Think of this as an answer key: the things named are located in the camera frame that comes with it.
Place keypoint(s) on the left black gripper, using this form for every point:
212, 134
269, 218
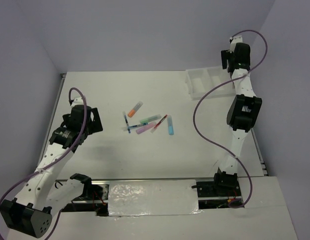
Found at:
95, 125

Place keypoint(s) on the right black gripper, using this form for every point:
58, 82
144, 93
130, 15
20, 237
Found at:
225, 54

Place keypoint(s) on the orange highlighter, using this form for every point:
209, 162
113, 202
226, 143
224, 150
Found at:
135, 109

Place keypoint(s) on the blue highlighter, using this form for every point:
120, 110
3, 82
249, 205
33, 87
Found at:
170, 125

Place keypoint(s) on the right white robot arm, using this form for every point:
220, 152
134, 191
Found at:
242, 114

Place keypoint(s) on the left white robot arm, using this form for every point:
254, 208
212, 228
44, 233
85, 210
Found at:
31, 211

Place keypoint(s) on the dark blue pen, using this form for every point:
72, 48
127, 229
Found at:
126, 122

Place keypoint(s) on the teal blue pen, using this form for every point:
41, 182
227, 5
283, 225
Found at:
130, 127

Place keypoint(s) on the clear three-compartment organizer tray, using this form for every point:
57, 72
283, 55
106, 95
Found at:
201, 80

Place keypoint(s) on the green highlighter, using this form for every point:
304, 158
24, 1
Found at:
150, 119

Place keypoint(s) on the red pen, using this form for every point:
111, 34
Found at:
158, 124

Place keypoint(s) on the purple highlighter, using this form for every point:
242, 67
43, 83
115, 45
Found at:
146, 127

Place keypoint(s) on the silver foil sheet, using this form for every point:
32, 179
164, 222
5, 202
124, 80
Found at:
152, 198

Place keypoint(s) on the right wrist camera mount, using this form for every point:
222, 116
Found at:
236, 39

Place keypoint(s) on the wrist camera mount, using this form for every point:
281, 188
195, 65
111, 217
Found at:
236, 39
76, 101

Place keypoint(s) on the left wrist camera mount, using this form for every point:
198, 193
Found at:
76, 101

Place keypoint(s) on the aluminium rail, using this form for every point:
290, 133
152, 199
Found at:
198, 179

